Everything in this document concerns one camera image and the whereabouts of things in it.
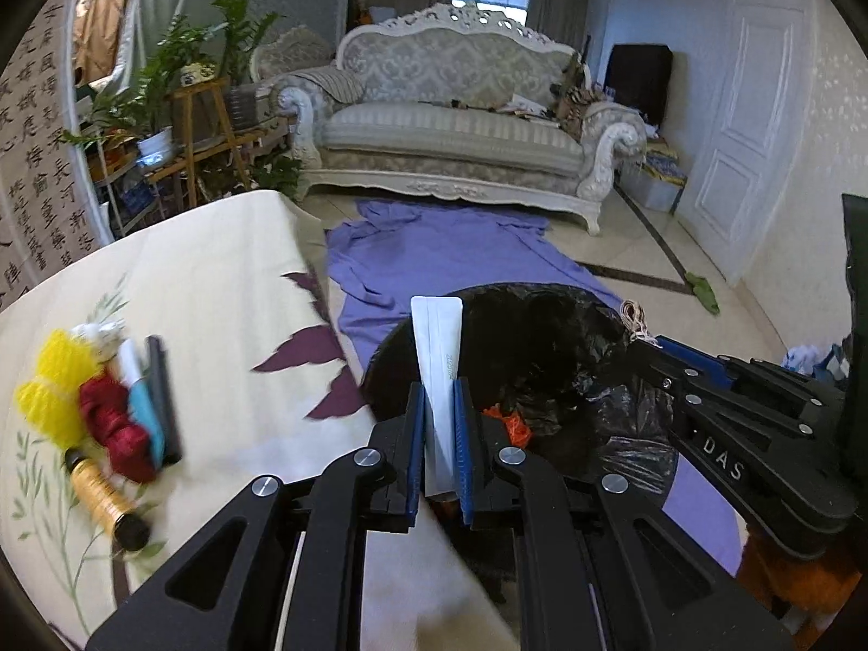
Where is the ornate grey armchair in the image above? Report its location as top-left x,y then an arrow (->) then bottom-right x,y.
250,25 -> 340,106

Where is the gold thread spool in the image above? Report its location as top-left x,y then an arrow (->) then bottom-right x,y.
64,449 -> 151,552

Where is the large orange foam net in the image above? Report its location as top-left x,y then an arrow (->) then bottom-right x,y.
483,401 -> 533,449

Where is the floral cream tablecloth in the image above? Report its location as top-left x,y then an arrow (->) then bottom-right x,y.
0,190 -> 523,651

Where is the green floor rag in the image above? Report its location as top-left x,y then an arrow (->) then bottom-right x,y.
684,271 -> 721,316

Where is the white twine bundle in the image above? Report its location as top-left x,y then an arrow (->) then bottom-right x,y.
620,302 -> 655,347

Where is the clear storage box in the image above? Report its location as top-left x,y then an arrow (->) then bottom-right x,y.
620,139 -> 687,213

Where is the white packet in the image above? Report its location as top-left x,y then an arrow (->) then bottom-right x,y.
410,295 -> 465,497

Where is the dark upright panel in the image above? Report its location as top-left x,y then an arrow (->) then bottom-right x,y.
839,193 -> 868,476

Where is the yellow foam net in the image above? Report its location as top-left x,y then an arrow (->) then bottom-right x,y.
15,329 -> 103,449

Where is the brown hanging curtain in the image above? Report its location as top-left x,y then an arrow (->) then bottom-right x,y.
71,0 -> 140,82

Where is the tiger print cloth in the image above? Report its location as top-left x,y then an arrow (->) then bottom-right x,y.
552,54 -> 608,140

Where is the white panel door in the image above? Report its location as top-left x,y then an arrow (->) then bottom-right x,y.
678,0 -> 825,272

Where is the dark red yarn bundle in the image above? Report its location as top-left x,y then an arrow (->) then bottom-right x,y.
78,373 -> 160,486

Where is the small green floor plant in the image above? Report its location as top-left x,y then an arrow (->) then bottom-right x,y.
251,149 -> 303,201

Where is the striped sofa blanket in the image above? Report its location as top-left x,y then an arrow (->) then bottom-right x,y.
302,66 -> 367,106

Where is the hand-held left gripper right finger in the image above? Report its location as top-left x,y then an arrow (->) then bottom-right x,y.
453,378 -> 794,651

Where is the white and blue cloth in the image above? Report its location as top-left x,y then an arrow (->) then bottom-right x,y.
783,342 -> 848,382

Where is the teal and white tube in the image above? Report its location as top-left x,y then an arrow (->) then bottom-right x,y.
118,339 -> 167,469

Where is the wooden plant stand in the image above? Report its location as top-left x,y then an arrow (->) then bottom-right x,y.
145,78 -> 265,208

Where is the white plant pot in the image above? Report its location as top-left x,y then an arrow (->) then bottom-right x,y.
136,125 -> 176,165

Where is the window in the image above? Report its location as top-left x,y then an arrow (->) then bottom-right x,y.
453,0 -> 531,24

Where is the purple floor cloth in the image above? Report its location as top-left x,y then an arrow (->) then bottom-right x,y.
325,199 -> 743,577

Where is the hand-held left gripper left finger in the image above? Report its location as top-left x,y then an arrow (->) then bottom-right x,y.
85,383 -> 427,651

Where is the ornate grey sofa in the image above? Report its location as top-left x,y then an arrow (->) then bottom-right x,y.
271,2 -> 648,237

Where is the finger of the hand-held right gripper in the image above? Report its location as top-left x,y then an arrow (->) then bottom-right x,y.
652,335 -> 843,416
627,344 -> 815,436

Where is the crumpled white paper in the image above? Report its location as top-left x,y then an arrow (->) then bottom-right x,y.
71,321 -> 126,357

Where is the metal wire shelf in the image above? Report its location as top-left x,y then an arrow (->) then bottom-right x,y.
85,142 -> 167,232

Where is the calligraphy wall hanging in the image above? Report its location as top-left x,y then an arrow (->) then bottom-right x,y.
0,0 -> 116,313

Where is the black flat screen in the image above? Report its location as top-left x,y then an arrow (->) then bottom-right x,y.
605,42 -> 674,124

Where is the large green potted plant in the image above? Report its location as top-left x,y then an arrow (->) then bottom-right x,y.
61,0 -> 286,150

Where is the black trash bag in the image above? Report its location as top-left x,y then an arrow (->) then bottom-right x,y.
359,283 -> 679,523

